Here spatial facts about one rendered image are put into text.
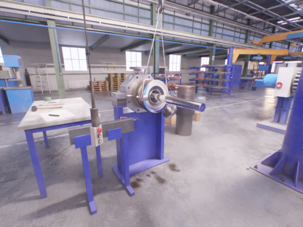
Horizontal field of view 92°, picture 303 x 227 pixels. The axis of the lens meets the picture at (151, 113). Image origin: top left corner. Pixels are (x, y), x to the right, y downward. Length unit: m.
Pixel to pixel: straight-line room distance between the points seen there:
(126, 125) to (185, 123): 1.88
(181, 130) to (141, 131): 1.33
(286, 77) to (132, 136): 3.65
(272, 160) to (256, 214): 1.01
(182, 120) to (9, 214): 2.82
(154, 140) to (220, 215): 1.24
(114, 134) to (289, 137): 2.16
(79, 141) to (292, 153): 2.49
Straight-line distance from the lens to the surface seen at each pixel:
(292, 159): 2.64
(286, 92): 4.51
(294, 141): 2.55
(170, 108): 1.87
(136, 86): 1.75
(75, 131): 1.47
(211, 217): 1.83
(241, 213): 1.98
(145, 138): 2.27
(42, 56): 13.26
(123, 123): 1.56
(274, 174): 2.68
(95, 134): 0.97
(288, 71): 4.51
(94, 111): 0.94
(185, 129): 3.30
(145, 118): 2.15
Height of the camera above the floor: 1.35
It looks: 16 degrees down
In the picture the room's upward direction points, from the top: straight up
